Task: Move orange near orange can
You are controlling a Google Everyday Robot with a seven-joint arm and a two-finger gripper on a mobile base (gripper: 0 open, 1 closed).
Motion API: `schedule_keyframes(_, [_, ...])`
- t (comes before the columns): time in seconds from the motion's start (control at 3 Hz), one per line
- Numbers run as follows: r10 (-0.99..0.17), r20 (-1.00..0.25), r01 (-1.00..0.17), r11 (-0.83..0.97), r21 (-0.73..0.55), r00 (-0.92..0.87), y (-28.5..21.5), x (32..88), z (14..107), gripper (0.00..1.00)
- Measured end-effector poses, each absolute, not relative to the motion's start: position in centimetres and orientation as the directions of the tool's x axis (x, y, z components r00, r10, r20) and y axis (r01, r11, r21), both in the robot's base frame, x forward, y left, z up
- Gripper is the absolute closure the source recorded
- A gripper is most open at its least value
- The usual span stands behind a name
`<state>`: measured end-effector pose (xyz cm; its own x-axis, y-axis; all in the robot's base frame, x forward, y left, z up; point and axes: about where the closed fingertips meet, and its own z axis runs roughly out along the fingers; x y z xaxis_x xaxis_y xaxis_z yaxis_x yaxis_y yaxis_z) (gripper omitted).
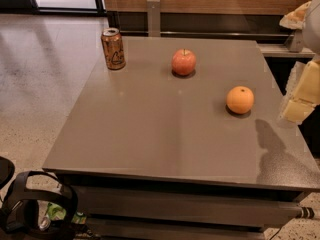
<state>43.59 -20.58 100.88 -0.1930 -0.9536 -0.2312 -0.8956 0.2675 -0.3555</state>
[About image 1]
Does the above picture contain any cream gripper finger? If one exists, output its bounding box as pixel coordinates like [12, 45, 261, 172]
[279, 1, 311, 30]
[281, 61, 320, 124]

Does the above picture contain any orange fruit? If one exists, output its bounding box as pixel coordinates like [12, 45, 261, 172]
[226, 86, 254, 114]

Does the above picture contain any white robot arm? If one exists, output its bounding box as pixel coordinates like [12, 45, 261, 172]
[279, 0, 320, 125]

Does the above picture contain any orange soda can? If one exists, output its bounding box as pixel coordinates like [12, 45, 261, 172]
[101, 28, 126, 70]

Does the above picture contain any red apple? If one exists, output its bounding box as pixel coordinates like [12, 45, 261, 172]
[171, 49, 196, 76]

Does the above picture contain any grey drawer cabinet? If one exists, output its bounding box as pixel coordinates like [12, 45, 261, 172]
[58, 174, 319, 240]

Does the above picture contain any green snack bag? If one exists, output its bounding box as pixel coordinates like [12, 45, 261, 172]
[46, 202, 87, 225]

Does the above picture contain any black chair edge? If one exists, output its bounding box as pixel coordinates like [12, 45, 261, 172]
[0, 156, 15, 189]

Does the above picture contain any grey metal bracket right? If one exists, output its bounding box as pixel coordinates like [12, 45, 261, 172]
[285, 30, 304, 53]

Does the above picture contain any grey metal bracket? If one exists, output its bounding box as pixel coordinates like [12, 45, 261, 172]
[147, 0, 161, 37]
[285, 30, 304, 53]

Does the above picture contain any grey metal bracket left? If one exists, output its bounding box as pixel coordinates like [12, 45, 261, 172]
[147, 0, 161, 37]

